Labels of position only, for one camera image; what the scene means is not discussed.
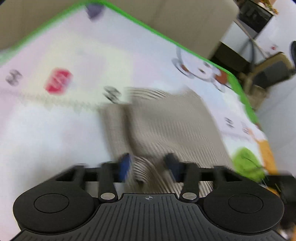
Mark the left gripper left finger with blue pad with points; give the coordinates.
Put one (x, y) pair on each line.
(111, 173)

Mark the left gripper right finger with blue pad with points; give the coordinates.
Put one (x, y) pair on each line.
(187, 173)

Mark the beige striped knit sweater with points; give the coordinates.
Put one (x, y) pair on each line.
(156, 123)

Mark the cartoon play mat green border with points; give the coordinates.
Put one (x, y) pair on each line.
(53, 84)

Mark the black and tan office chair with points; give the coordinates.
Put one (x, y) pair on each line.
(264, 75)

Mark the white desk with black legs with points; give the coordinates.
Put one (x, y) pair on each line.
(238, 51)

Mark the beige padded headboard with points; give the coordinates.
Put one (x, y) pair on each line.
(196, 25)

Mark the black microwave on shelf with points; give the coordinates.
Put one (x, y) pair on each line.
(254, 16)

